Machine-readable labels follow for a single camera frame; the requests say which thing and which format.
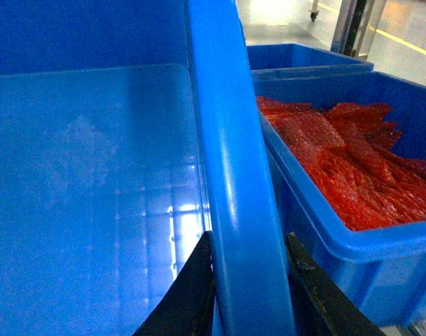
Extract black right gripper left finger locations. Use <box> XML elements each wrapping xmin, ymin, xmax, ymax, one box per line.
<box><xmin>134</xmin><ymin>231</ymin><xmax>216</xmax><ymax>336</ymax></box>

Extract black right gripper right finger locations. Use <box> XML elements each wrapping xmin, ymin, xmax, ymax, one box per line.
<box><xmin>284</xmin><ymin>234</ymin><xmax>384</xmax><ymax>336</ymax></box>

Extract large blue plastic crate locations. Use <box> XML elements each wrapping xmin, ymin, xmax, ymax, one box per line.
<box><xmin>0</xmin><ymin>1</ymin><xmax>296</xmax><ymax>335</ymax></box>

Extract blue bin with red sheets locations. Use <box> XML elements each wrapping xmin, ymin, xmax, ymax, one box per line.
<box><xmin>253</xmin><ymin>71</ymin><xmax>426</xmax><ymax>327</ymax></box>

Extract red plastic sheets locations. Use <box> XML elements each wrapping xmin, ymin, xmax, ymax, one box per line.
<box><xmin>256</xmin><ymin>97</ymin><xmax>426</xmax><ymax>231</ymax></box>

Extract far blue bin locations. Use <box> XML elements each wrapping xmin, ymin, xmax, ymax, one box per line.
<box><xmin>247</xmin><ymin>43</ymin><xmax>374</xmax><ymax>78</ymax></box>

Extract metal shelf post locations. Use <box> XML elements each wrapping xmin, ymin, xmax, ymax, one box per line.
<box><xmin>331</xmin><ymin>0</ymin><xmax>387</xmax><ymax>60</ymax></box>

